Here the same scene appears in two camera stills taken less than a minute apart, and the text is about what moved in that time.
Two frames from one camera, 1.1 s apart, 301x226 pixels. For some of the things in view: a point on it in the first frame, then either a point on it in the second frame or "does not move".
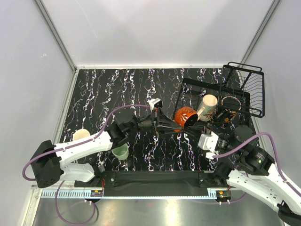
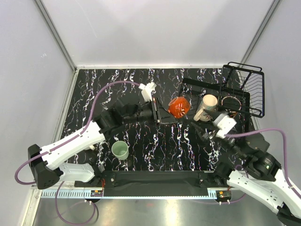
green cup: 121,152 does not move
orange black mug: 186,117 to 179,107
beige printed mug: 207,107 does not move
